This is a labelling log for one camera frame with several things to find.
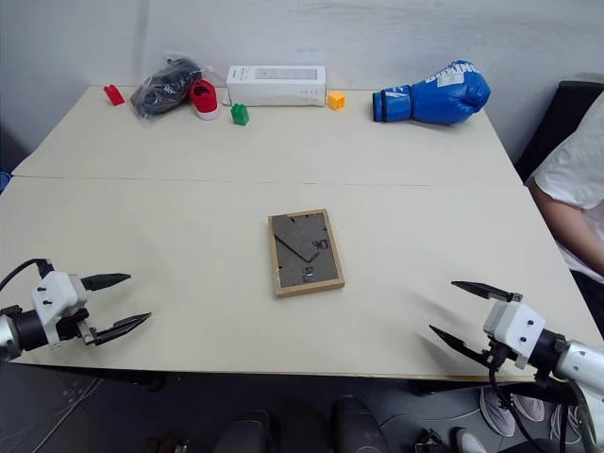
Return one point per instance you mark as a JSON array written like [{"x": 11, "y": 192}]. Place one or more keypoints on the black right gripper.
[{"x": 496, "y": 355}]

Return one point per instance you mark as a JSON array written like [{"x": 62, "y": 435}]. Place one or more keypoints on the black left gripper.
[{"x": 75, "y": 325}]

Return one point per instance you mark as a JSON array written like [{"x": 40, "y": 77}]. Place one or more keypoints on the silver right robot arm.
[{"x": 573, "y": 361}]

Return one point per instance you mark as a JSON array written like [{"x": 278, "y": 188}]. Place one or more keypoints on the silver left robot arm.
[{"x": 19, "y": 330}]

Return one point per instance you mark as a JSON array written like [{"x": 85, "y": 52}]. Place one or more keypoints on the person's bare forearm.
[{"x": 566, "y": 226}]

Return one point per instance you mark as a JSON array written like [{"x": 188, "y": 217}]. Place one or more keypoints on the grey white sneaker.
[
  {"x": 528, "y": 407},
  {"x": 498, "y": 410}
]

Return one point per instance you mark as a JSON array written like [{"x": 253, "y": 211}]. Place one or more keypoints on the white shoe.
[{"x": 469, "y": 441}]

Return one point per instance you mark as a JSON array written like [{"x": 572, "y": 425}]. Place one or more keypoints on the blue object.
[{"x": 3, "y": 181}]

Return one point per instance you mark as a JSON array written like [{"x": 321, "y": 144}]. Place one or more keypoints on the person in white shirt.
[{"x": 578, "y": 165}]

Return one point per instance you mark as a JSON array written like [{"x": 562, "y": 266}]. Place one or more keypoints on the red toy block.
[{"x": 114, "y": 95}]

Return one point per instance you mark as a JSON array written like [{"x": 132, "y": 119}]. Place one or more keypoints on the black items in plastic bag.
[{"x": 160, "y": 92}]

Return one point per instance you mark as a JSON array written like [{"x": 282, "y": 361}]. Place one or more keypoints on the red baby shoe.
[{"x": 205, "y": 101}]

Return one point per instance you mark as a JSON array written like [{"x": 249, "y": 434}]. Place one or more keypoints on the blue boxing glove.
[{"x": 434, "y": 99}]

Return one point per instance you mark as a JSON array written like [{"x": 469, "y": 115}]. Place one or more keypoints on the green toy block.
[{"x": 239, "y": 114}]

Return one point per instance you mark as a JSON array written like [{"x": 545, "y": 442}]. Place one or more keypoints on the black chair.
[{"x": 566, "y": 106}]

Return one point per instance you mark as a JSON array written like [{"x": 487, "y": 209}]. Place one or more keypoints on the yellow toy block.
[{"x": 336, "y": 101}]

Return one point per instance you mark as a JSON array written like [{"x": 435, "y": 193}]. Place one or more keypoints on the white cardboard box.
[{"x": 276, "y": 87}]

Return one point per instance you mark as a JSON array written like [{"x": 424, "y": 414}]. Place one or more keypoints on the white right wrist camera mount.
[{"x": 516, "y": 328}]

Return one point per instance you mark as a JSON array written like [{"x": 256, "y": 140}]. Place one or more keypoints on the wooden picture frame face-down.
[{"x": 304, "y": 255}]

